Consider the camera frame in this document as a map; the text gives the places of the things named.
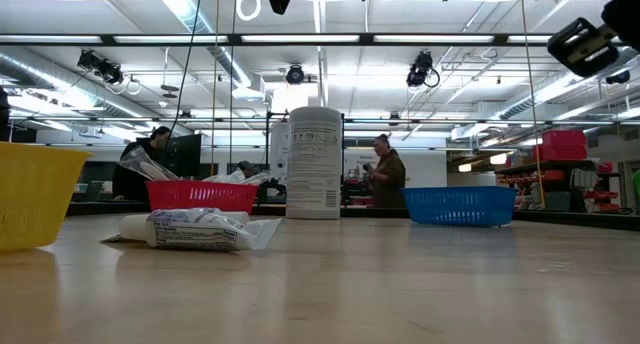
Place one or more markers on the blue plastic basket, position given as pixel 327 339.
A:
pixel 460 204

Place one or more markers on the silver air duct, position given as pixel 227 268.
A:
pixel 220 49

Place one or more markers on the black ceiling camera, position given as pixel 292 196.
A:
pixel 295 75
pixel 100 69
pixel 417 71

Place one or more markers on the toothbrush with green bristles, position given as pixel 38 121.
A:
pixel 145 166

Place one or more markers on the dark shelf unit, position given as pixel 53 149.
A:
pixel 550 179

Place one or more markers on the long overhead light bar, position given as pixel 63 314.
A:
pixel 300 39

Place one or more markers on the person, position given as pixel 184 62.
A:
pixel 246 168
pixel 390 179
pixel 132 179

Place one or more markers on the yellow plastic basket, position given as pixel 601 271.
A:
pixel 30 194

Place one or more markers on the black computer monitor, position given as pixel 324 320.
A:
pixel 187 156

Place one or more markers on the red plastic basket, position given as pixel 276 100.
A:
pixel 200 196

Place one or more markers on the travel toothpaste tube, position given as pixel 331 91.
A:
pixel 200 234

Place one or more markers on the white wipes canister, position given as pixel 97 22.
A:
pixel 315 159

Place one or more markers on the red storage bin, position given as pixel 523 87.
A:
pixel 562 144

